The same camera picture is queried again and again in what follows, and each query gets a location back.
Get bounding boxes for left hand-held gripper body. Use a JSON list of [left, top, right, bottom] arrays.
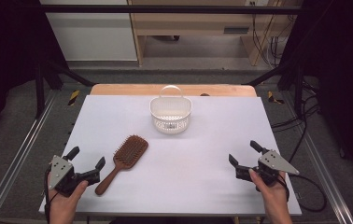
[[48, 154, 101, 198]]

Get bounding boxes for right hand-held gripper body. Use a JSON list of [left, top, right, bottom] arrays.
[[235, 149, 300, 188]]

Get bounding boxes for brown wooden hairbrush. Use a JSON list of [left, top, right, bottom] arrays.
[[94, 134, 149, 196]]

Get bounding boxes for white plastic basket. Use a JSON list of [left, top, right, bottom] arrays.
[[148, 84, 193, 135]]

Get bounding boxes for person's right hand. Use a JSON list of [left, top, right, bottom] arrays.
[[248, 168, 290, 216]]

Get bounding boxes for person's left hand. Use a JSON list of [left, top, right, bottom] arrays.
[[47, 176, 89, 224]]

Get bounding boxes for yellow black striped tape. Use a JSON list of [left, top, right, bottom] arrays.
[[67, 90, 81, 106], [266, 91, 285, 105]]

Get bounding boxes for white cabinet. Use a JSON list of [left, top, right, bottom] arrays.
[[39, 0, 138, 62]]

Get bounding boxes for black curtain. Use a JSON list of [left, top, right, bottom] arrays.
[[0, 0, 70, 141], [280, 0, 353, 183]]

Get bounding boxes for light wooden desk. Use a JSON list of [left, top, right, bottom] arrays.
[[127, 0, 304, 67]]

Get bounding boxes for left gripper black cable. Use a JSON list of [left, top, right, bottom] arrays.
[[43, 167, 53, 224]]

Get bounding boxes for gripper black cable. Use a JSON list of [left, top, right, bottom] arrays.
[[276, 173, 328, 214], [43, 167, 53, 224]]

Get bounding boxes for aluminium floor rail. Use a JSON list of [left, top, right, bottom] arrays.
[[300, 130, 353, 224], [0, 90, 58, 224]]

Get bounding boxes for bundle of floor cables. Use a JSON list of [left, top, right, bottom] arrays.
[[271, 78, 322, 163]]

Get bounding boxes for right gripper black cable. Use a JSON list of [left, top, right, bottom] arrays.
[[276, 173, 328, 214]]

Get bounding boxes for black frame leg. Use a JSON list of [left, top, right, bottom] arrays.
[[34, 60, 95, 119], [242, 62, 307, 119]]

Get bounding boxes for hanging cables by desk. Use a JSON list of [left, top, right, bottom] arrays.
[[249, 1, 292, 68]]

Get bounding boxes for black horizontal frame bar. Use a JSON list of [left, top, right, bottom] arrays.
[[40, 4, 304, 15]]

